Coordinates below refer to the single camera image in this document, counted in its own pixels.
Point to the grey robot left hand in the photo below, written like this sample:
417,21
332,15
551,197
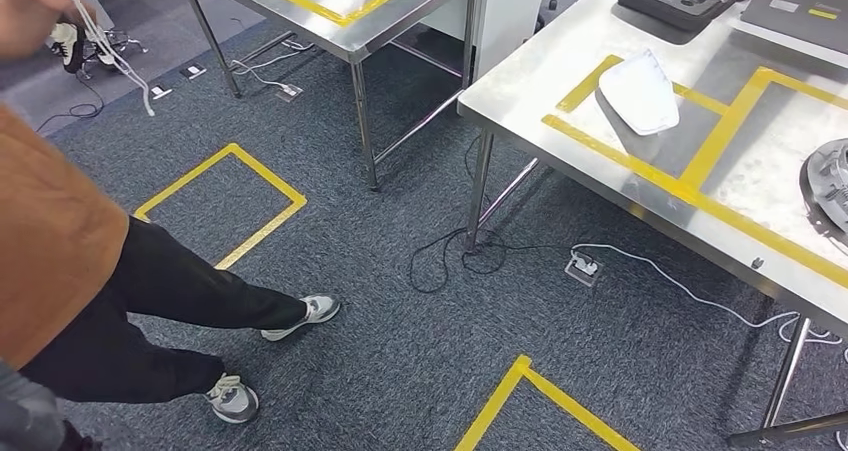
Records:
26,415

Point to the white plastic shell part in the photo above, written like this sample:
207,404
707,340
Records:
639,97

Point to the steel workbench table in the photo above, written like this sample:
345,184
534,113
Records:
530,90

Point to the standing person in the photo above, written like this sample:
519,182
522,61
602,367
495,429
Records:
53,236

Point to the yellow floor tape square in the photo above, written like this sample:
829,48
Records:
523,366
228,151

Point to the floor socket box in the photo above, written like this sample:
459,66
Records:
160,92
289,93
583,268
193,72

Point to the black office chair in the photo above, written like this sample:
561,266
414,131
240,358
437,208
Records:
122,40

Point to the white desk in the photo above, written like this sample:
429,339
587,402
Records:
510,11

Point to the black foam case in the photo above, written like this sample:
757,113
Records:
662,1

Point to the silver wheel hubcap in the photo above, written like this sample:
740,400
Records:
831,183

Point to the grey laptop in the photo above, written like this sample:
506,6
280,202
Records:
795,17

